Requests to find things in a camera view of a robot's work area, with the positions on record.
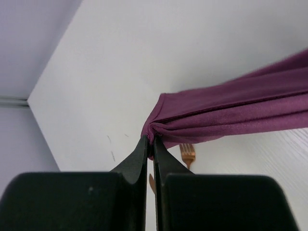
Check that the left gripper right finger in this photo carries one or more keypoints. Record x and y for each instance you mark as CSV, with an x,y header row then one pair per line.
x,y
191,202

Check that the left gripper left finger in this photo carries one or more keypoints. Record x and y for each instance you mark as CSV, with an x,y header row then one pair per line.
x,y
79,201

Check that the purple cloth napkin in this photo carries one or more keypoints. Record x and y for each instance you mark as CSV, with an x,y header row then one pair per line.
x,y
272,98

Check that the copper knife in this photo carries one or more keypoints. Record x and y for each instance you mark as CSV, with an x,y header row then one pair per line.
x,y
152,183

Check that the copper fork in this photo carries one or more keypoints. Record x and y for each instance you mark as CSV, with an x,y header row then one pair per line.
x,y
188,154

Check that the left aluminium corner post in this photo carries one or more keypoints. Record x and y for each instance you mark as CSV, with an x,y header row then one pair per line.
x,y
13,102

